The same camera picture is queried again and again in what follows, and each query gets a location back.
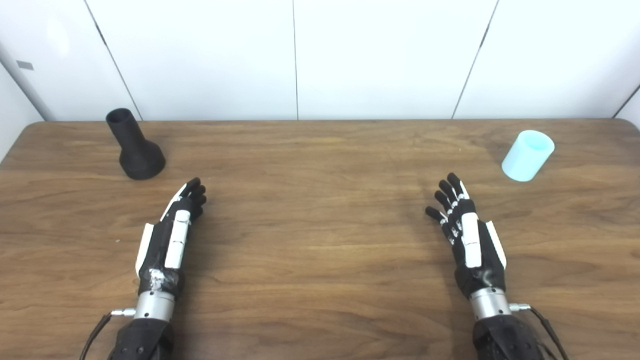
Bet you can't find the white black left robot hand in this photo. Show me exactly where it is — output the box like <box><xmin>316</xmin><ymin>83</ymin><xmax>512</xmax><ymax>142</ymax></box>
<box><xmin>135</xmin><ymin>177</ymin><xmax>208</xmax><ymax>298</ymax></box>

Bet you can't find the light blue cylinder cup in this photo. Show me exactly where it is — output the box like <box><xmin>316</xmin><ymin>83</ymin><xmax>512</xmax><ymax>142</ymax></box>
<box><xmin>501</xmin><ymin>129</ymin><xmax>556</xmax><ymax>182</ymax></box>

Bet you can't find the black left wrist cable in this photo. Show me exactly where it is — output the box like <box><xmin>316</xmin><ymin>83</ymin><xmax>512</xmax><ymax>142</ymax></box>
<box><xmin>80</xmin><ymin>308</ymin><xmax>137</xmax><ymax>360</ymax></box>

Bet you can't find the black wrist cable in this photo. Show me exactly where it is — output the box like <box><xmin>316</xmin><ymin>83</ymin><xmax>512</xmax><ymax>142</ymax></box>
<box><xmin>80</xmin><ymin>308</ymin><xmax>137</xmax><ymax>360</ymax></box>
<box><xmin>509</xmin><ymin>302</ymin><xmax>571</xmax><ymax>360</ymax></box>

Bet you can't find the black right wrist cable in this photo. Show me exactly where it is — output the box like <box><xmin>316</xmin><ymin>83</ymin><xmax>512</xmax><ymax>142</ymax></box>
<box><xmin>509</xmin><ymin>302</ymin><xmax>571</xmax><ymax>360</ymax></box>

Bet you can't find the black funnel-shaped nozzle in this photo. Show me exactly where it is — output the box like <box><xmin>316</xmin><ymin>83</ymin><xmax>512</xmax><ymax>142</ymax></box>
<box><xmin>105</xmin><ymin>107</ymin><xmax>166</xmax><ymax>181</ymax></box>

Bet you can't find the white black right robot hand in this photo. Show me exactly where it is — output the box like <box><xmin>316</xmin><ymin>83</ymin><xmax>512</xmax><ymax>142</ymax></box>
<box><xmin>425</xmin><ymin>172</ymin><xmax>508</xmax><ymax>300</ymax></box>

